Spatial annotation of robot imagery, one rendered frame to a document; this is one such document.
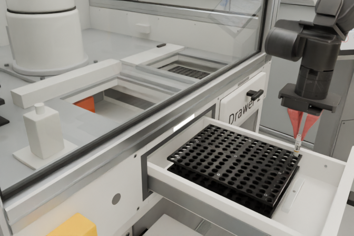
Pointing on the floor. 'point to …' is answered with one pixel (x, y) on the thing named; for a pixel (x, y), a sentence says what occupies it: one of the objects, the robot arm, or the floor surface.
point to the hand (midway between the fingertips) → (300, 135)
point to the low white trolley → (169, 228)
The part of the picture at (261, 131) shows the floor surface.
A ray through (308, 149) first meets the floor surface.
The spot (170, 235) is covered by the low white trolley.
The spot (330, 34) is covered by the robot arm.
